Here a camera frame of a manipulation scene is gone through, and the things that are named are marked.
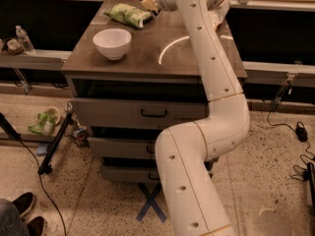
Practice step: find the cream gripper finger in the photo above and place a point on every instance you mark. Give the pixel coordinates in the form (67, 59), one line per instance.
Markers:
(151, 5)

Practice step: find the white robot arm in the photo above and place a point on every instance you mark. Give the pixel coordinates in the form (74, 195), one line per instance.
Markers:
(182, 150)

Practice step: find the green jalapeno chip bag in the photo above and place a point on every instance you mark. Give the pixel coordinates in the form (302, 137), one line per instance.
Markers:
(130, 15)

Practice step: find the brown white chip bag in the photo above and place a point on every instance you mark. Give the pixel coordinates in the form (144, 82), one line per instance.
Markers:
(219, 12)

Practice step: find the white ceramic bowl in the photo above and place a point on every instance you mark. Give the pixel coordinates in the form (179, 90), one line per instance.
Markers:
(113, 43)

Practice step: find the grey drawer cabinet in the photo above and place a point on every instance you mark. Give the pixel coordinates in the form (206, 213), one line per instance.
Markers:
(159, 66)

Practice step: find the top grey drawer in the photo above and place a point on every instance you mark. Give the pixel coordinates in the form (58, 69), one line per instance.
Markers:
(123, 113)

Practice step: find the clear plastic water bottle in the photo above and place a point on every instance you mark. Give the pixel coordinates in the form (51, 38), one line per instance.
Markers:
(24, 40)

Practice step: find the small cup on tray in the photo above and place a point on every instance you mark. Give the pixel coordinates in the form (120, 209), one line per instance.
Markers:
(13, 45)

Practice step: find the small can on floor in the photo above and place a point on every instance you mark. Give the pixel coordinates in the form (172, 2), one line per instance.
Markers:
(80, 134)

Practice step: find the middle grey drawer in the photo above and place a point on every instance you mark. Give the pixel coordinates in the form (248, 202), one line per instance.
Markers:
(122, 148)

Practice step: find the green white cloth bundle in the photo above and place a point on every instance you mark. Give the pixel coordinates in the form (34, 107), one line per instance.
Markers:
(47, 120)

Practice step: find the black tripod leg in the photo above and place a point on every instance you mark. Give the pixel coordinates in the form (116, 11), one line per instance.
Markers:
(45, 167)

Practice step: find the blue tape cross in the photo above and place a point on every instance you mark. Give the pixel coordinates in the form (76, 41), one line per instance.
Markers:
(150, 203)

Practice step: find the black power adapter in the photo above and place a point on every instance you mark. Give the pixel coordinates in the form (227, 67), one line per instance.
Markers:
(301, 132)

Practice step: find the upper dark shoe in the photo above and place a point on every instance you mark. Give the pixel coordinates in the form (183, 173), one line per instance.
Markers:
(24, 203)

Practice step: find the dark shoe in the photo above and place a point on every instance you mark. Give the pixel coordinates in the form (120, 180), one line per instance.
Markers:
(24, 203)
(36, 226)

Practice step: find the lower dark shoe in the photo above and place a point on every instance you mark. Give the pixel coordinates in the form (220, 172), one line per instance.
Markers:
(36, 226)

